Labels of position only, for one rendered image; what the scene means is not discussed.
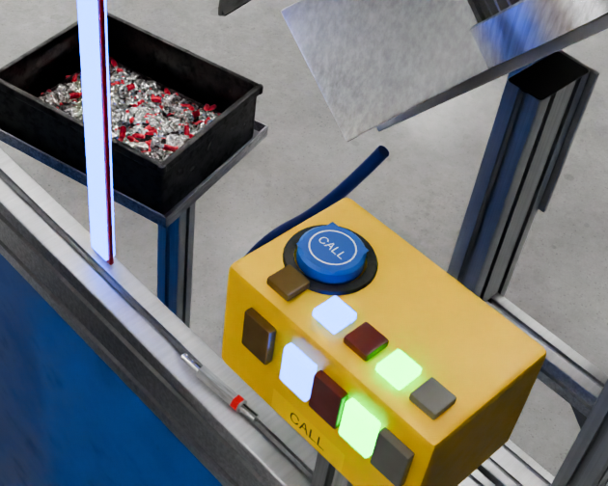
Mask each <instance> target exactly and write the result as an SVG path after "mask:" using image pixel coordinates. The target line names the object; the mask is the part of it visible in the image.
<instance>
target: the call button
mask: <svg viewBox="0 0 608 486"><path fill-rule="evenodd" d="M296 244H297V245H298V246H297V252H296V261H297V264H298V266H299V268H300V269H301V271H302V272H303V273H304V274H305V275H306V276H308V277H309V278H311V279H313V280H315V281H317V282H320V283H323V284H347V283H350V282H352V281H354V280H355V279H356V278H358V277H359V276H360V274H361V273H362V271H363V269H364V265H365V261H366V256H367V252H368V251H369V250H368V249H367V248H366V247H365V245H364V243H363V242H362V240H361V239H360V238H359V237H358V236H357V235H356V234H354V233H353V232H351V231H349V230H347V229H343V228H340V227H339V226H337V225H336V224H335V223H334V222H332V223H330V224H328V225H327V226H321V227H316V228H313V229H310V230H308V231H306V232H305V233H304V234H303V235H302V236H301V238H300V239H299V242H298V243H296Z"/></svg>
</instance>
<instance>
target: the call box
mask: <svg viewBox="0 0 608 486"><path fill-rule="evenodd" d="M332 222H334V223H335V224H336V225H337V226H339V227H340V228H343V229H346V230H349V231H351V232H353V233H354V234H356V235H357V236H358V237H359V238H360V239H361V240H362V242H363V243H364V245H365V247H366V248H367V249H368V250H369V251H368V252H367V256H366V261H365V265H364V269H363V271H362V273H361V274H360V276H359V277H358V278H356V279H355V280H354V281H352V282H350V283H343V284H328V283H320V282H317V281H315V280H313V279H311V278H309V277H308V276H306V275H305V274H304V273H303V272H302V271H301V269H300V268H299V266H298V264H297V261H296V252H297V246H298V245H297V244H296V243H298V242H299V239H300V238H301V236H302V235H303V234H304V233H305V232H306V231H308V230H311V229H313V228H316V227H321V226H327V225H328V224H330V223H332ZM287 265H291V266H292V267H293V268H295V269H296V270H297V271H298V272H299V273H301V274H302V275H303V276H304V277H305V278H306V279H308V280H309V281H310V286H309V288H308V289H306V290H305V291H303V292H301V293H300V294H298V295H297V296H295V297H294V298H292V299H291V300H289V301H286V300H285V299H284V298H282V297H281V296H280V295H279V294H278V293H277V292H276V291H274V290H273V289H272V288H271V287H270V286H269V285H268V284H267V283H266V281H267V278H268V277H269V276H271V275H272V274H274V273H276V272H277V271H279V270H281V269H282V268H284V267H286V266H287ZM333 296H337V297H338V298H340V299H341V300H342V301H343V302H344V303H346V304H347V305H348V306H349V307H350V308H352V309H353V310H354V311H355V312H356V313H357V316H356V319H355V320H354V321H353V322H351V323H350V324H348V325H347V326H345V327H344V328H343V329H342V330H341V331H339V332H338V333H336V334H332V333H331V332H330V331H329V330H328V329H327V328H325V327H324V326H323V325H322V324H321V323H320V322H319V321H317V320H316V319H315V318H314V317H313V310H314V309H315V308H316V307H318V306H319V305H321V304H322V303H324V302H325V301H327V300H329V299H330V298H332V297H333ZM249 308H253V309H254V310H255V311H257V312H258V313H259V314H260V315H261V316H262V317H263V318H264V319H266V320H267V321H268V322H269V323H270V324H271V325H272V326H273V327H274V328H275V329H276V337H275V343H274V350H273V357H272V361H271V363H269V364H267V365H265V364H263V363H262V362H261V361H260V360H259V359H258V358H257V357H256V356H255V355H253V354H252V353H251V352H250V351H249V350H248V349H247V348H246V347H245V346H244V345H243V344H242V342H241V341H242V331H243V322H244V313H245V311H246V310H248V309H249ZM364 322H368V323H370V324H371V325H372V326H373V327H374V328H375V329H377V330H378V331H379V332H380V333H381V334H382V335H384V336H385V337H386V338H388V340H389V343H388V346H387V347H386V348H384V349H383V350H382V351H380V352H379V353H377V354H376V355H375V356H373V357H372V358H371V359H369V360H368V361H366V362H365V361H364V360H362V359H361V358H360V357H359V356H358V355H357V354H356V353H354V352H353V351H352V350H351V349H350V348H349V347H348V346H346V345H345V344H344V337H345V336H346V335H347V334H349V333H350V332H351V331H353V330H354V329H356V328H357V327H359V326H360V325H361V324H363V323H364ZM289 343H292V344H293V345H295V346H296V347H297V348H298V349H299V350H300V351H301V352H302V353H304V354H305V355H306V356H307V357H308V358H309V359H310V360H311V361H312V362H314V363H315V364H316V365H317V367H318V368H317V372H318V371H319V370H323V371H324V372H325V373H326V374H327V375H328V376H329V377H330V378H331V379H333V380H334V381H335V382H336V383H337V384H338V385H339V386H340V387H341V388H343V389H344V390H345V391H346V392H347V393H348V398H347V401H349V399H350V398H354V399H355V400H356V401H357V402H358V403H359V404H360V405H362V406H363V407H364V408H365V409H366V410H367V411H368V412H369V413H370V414H372V415H373V416H374V417H375V418H376V419H377V420H378V421H379V422H380V428H379V431H380V430H381V429H382V428H384V427H386V428H387V429H388V430H390V431H391V432H392V433H393V434H394V435H395V436H396V437H397V438H398V439H400V440H401V441H402V442H403V443H404V444H405V445H406V446H407V447H409V448H410V449H411V450H412V451H413V452H414V454H415V455H414V458H413V461H412V464H411V467H410V469H409V472H408V475H407V478H406V480H405V483H404V485H402V486H457V485H458V484H460V483H461V482H462V481H463V480H464V479H465V478H466V477H467V476H469V475H470V474H471V473H472V472H473V471H474V470H475V469H477V468H478V467H479V466H480V465H481V464H482V463H483V462H484V461H485V460H487V459H488V458H489V457H490V456H491V455H492V454H493V453H494V452H496V451H497V450H498V449H499V448H500V447H501V446H502V445H503V444H505V443H506V442H507V441H508V440H509V437H510V435H511V432H512V430H513V429H514V426H515V424H516V422H517V420H518V418H519V415H520V413H521V411H522V409H523V407H524V404H525V402H526V400H527V398H528V396H529V393H530V391H531V389H532V387H533V385H534V383H535V381H536V379H537V377H538V375H539V371H540V369H541V367H542V365H543V362H544V360H545V357H546V350H545V349H544V348H543V346H541V345H540V344H539V343H537V342H536V341H535V340H534V339H532V338H531V337H529V336H528V335H527V334H525V333H524V332H523V331H522V330H520V329H519V328H518V327H516V326H515V325H514V324H513V323H511V322H510V321H509V320H508V319H507V318H506V317H504V316H503V315H502V314H501V313H499V312H498V311H497V310H495V309H494V308H492V307H491V306H490V305H489V304H487V303H486V302H485V301H483V300H482V299H481V298H479V297H478V296H477V295H476V294H474V293H473V292H472V291H470V290H469V289H468V288H466V287H465V286H464V285H463V284H461V283H460V282H458V281H457V280H456V279H455V278H453V277H452V276H451V275H449V274H448V273H447V272H445V271H444V270H443V269H442V268H440V267H439V266H438V265H436V264H435V263H434V262H432V261H431V260H430V259H429V258H427V257H426V256H424V255H423V254H422V253H420V252H419V251H418V250H417V249H415V248H414V247H413V246H411V245H410V244H409V243H407V242H406V241H405V240H404V239H402V238H401V237H400V236H398V235H397V234H396V233H395V232H393V231H392V230H391V229H389V228H388V227H386V226H385V225H384V224H383V223H381V222H380V221H379V220H377V219H376V218H375V217H374V216H373V215H372V214H371V213H369V212H368V211H367V210H365V209H364V208H363V207H361V206H360V205H359V204H358V203H356V202H355V201H353V200H352V199H349V198H344V199H341V200H340V201H338V202H335V203H334V204H332V205H330V206H329V207H327V208H325V209H324V210H322V211H321V212H319V213H318V214H316V215H314V216H313V217H311V218H309V219H308V220H306V221H304V222H302V223H301V224H299V225H297V226H296V227H294V228H292V229H290V230H288V231H286V232H285V233H283V234H281V235H280V236H278V237H276V238H274V239H273V240H271V241H269V242H268V243H266V244H264V245H263V246H261V247H259V248H258V249H257V250H255V251H253V252H252V253H250V254H248V255H246V256H244V257H242V258H241V259H239V260H237V261H236V262H234V263H233V264H232V266H231V267H230V269H229V277H228V288H227V300H226V311H225V323H224V335H223V346H222V358H223V361H224V362H225V364H226V365H227V366H228V367H229V368H231V369H232V370H233V371H234V372H235V373H236V374H237V375H238V376H239V377H240V378H241V379H242V380H243V381H244V382H245V383H246V384H247V385H248V386H249V387H250V388H251V389H253V390H254V391H255V392H256V393H257V394H258V395H259V396H260V397H261V398H262V399H263V400H264V401H265V402H266V403H267V404H268V405H269V406H270V407H271V408H272V409H273V410H275V411H276V412H277V413H278V414H279V415H280V416H281V417H282V418H283V419H284V420H285V421H286V422H287V423H288V424H289V425H290V426H291V427H292V428H293V429H294V430H296V431H297V432H298V433H299V434H300V435H301V436H302V437H303V438H304V439H305V440H306V441H307V442H308V443H309V444H310V445H311V446H312V447H313V448H314V449H315V450H317V451H318V452H319V453H320V454H321V455H322V456H323V457H324V458H325V459H326V460H327V461H328V462H329V463H330V464H331V465H332V466H333V467H334V468H335V469H336V470H337V471H338V472H340V473H341V474H342V475H343V476H344V477H345V478H346V479H347V480H348V481H349V482H350V483H351V484H352V485H353V486H395V485H394V484H392V483H391V482H390V481H389V480H388V479H387V478H386V477H385V476H384V475H383V474H382V473H381V472H379V471H378V470H377V469H376V468H375V467H374V466H373V465H372V464H371V462H370V461H371V457H372V456H369V457H368V458H364V457H363V456H362V455H361V454H360V453H359V452H358V451H357V450H356V449H355V448H354V447H353V446H352V445H350V444H349V443H348V442H347V441H346V440H345V439H344V438H343V437H342V436H341V435H340V434H339V430H340V426H339V427H338V428H337V429H333V428H332V427H331V426H330V425H329V424H328V423H327V422H326V421H325V420H324V419H322V418H321V417H320V416H319V415H318V414H317V413H316V412H315V411H314V410H313V409H312V408H311V407H310V406H309V400H310V399H308V400H307V401H303V400H302V399H301V398H300V397H299V396H298V395H297V394H296V393H294V392H293V391H292V390H291V389H290V388H289V387H288V386H287V385H286V384H285V383H284V382H283V381H281V379H280V372H281V366H282V360H283V354H284V348H285V346H286V345H288V344H289ZM397 349H400V350H401V351H402V352H403V353H404V354H406V355H407V356H408V357H409V358H410V359H412V360H413V361H414V362H415V363H416V364H417V365H419V366H420V367H421V368H422V372H421V374H420V375H419V376H418V377H416V378H415V379H414V380H412V381H411V382H410V383H409V384H407V385H406V386H405V387H403V388H402V389H401V390H397V389H396V388H395V387H394V386H393V385H391V384H390V383H389V382H388V381H387V380H386V379H385V378H383V377H382V376H381V375H380V374H379V373H378V372H376V370H375V368H376V365H377V364H378V363H379V362H381V361H382V360H383V359H385V358H386V357H388V356H389V355H390V354H392V353H393V352H394V351H396V350H397ZM430 377H433V378H434V379H435V380H437V381H438V382H439V383H440V384H441V385H443V386H444V387H445V388H446V389H447V390H449V391H450V392H451V393H452V394H453V395H455V396H456V403H455V404H454V405H453V406H452V407H450V408H449V409H448V410H447V411H445V412H444V413H443V414H442V415H441V416H439V417H438V418H437V419H435V420H433V419H431V418H430V417H428V416H427V415H426V414H425V413H424V412H423V411H422V410H420V409H419V408H418V407H417V406H416V405H415V404H413V403H412V402H411V401H410V400H409V396H410V394H411V393H412V392H413V391H415V390H416V389H417V388H418V387H420V386H421V385H422V384H424V383H425V382H426V381H427V380H428V379H429V378H430ZM379 431H378V432H379Z"/></svg>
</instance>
